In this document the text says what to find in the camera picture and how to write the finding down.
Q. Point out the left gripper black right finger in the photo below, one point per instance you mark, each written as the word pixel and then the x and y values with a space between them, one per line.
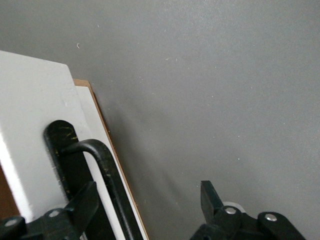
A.
pixel 225 225

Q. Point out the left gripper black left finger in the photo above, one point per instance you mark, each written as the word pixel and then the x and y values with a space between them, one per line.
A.
pixel 75 215

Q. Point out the white-fronted wooden drawer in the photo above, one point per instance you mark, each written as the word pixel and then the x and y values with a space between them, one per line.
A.
pixel 32 100

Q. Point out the dark grey table mat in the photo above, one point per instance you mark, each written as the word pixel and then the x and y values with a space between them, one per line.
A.
pixel 200 100

